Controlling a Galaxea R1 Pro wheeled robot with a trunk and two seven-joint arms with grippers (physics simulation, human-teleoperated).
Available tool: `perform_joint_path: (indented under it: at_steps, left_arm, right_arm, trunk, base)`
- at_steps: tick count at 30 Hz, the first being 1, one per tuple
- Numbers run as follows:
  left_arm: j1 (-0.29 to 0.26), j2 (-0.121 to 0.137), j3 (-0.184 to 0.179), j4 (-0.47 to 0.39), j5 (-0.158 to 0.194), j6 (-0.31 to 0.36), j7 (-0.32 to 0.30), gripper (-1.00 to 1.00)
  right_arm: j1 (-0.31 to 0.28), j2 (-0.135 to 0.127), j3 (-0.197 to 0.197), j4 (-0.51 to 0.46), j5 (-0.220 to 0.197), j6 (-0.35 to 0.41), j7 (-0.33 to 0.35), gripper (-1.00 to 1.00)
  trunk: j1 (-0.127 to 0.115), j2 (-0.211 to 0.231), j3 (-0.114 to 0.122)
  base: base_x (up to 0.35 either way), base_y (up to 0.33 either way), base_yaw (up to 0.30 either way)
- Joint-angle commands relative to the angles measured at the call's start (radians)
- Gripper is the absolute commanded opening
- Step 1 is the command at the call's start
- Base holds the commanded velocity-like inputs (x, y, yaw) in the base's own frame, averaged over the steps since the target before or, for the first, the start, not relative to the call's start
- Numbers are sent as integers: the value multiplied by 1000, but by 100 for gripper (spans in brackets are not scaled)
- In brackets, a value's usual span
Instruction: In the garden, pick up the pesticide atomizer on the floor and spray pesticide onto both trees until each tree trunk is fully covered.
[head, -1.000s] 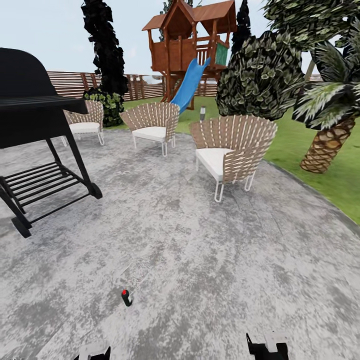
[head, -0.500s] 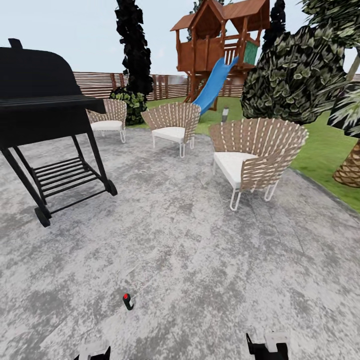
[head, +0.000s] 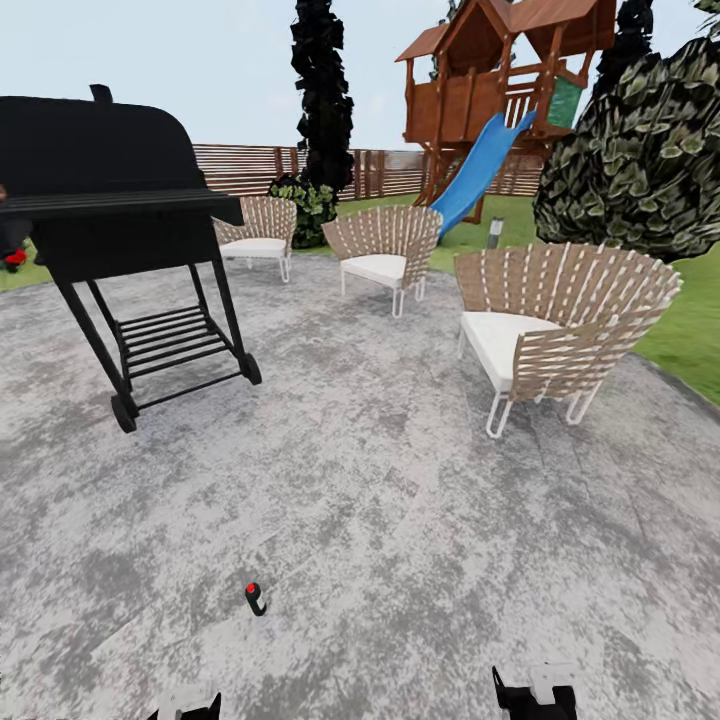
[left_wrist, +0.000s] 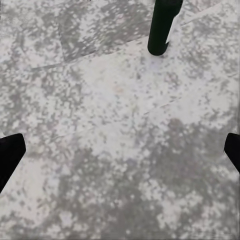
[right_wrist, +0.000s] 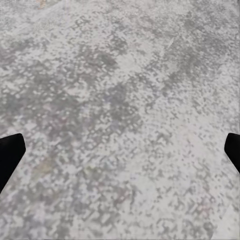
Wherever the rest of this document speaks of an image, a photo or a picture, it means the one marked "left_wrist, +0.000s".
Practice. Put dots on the pesticide atomizer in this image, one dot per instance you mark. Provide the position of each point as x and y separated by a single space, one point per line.
164 19

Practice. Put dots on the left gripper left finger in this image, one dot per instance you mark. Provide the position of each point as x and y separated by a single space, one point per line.
12 149

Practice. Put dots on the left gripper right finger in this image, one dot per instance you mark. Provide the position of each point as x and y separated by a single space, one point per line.
232 149

